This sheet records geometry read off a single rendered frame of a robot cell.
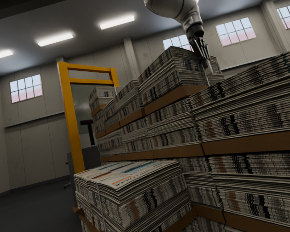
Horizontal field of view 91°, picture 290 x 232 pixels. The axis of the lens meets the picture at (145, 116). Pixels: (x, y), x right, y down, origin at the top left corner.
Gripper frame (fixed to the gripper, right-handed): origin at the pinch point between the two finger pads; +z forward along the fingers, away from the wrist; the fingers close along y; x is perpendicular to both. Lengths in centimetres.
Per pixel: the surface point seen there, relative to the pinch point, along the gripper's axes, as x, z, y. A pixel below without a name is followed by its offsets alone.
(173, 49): -3.3, -8.5, 16.3
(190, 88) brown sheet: -2.7, 9.1, 13.9
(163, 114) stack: -17.4, 15.6, 18.1
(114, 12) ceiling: -293, -399, -172
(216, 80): -1.8, 4.8, -8.5
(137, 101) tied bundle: -32.4, 3.0, 19.3
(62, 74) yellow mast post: -142, -73, 34
